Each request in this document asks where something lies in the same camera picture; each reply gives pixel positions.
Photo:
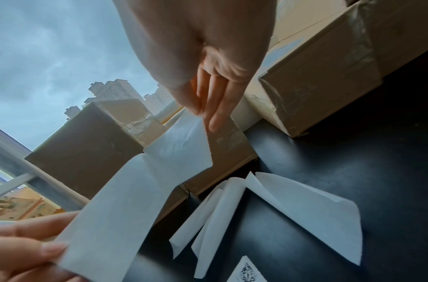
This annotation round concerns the person's right hand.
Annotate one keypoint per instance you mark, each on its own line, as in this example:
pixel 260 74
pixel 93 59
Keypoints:
pixel 186 35

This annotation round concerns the person's left hand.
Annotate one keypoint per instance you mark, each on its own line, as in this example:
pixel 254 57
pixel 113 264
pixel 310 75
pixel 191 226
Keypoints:
pixel 15 253

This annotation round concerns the long white paper strip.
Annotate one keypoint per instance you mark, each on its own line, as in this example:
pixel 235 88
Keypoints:
pixel 123 206

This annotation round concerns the colourful low building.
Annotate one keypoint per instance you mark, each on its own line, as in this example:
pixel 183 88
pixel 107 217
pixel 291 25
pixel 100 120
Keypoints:
pixel 18 206

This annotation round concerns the distant apartment buildings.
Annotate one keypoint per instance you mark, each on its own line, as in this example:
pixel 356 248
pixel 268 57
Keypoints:
pixel 116 91

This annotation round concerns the pale beige cardboard box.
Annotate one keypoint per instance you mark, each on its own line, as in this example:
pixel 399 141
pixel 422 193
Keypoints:
pixel 304 16

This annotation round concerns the flat brown cardboard box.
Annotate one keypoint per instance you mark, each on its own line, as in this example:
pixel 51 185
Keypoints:
pixel 231 148

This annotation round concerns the taped brown cardboard box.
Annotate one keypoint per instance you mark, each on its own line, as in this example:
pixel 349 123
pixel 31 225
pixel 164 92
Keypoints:
pixel 88 148

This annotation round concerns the large taped cardboard box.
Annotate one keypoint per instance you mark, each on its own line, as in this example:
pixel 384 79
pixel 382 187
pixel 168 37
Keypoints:
pixel 318 82

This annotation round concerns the narrow white paper strip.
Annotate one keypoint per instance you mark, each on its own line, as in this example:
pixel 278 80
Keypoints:
pixel 219 220
pixel 194 220

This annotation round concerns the wide white paper sheet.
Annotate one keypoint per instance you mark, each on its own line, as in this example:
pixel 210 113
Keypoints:
pixel 311 212

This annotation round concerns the dark brown cardboard box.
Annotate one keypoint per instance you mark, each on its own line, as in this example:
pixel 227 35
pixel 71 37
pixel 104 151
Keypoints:
pixel 405 33

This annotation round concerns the white card with black code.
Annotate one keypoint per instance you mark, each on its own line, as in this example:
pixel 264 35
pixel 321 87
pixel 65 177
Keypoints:
pixel 247 271

